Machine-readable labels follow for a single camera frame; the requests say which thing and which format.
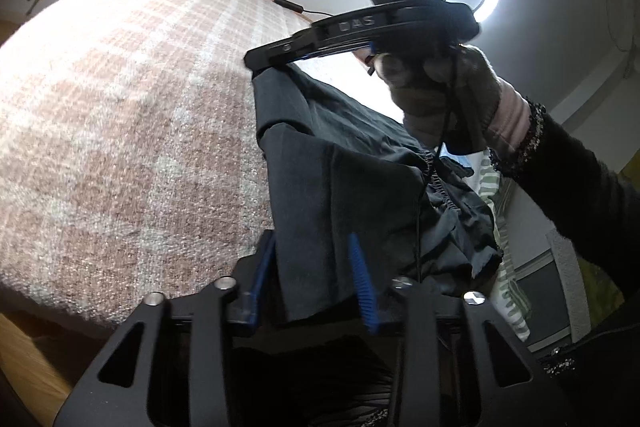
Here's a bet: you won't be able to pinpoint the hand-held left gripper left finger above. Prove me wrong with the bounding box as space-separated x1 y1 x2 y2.
52 229 278 427

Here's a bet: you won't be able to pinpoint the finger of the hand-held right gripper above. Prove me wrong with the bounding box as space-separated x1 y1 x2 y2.
244 32 323 71

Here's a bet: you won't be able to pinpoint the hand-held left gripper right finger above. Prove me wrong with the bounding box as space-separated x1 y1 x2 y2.
347 232 549 427

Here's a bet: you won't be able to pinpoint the black pants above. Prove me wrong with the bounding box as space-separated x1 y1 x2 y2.
250 62 503 328

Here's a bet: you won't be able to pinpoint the person's right forearm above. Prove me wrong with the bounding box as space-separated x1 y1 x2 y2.
481 86 640 308

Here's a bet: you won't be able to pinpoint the person's right hand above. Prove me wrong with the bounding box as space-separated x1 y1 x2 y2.
367 43 502 145

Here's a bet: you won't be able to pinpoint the person's striped clothing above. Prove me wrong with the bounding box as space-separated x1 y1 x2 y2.
300 354 398 427

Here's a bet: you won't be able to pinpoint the green striped white cloth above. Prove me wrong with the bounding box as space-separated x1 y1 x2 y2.
470 147 532 343

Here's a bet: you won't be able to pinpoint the plaid bed blanket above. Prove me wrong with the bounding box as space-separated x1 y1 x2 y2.
0 0 371 325

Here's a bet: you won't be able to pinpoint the person's black top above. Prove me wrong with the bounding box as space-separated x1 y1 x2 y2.
537 292 640 427

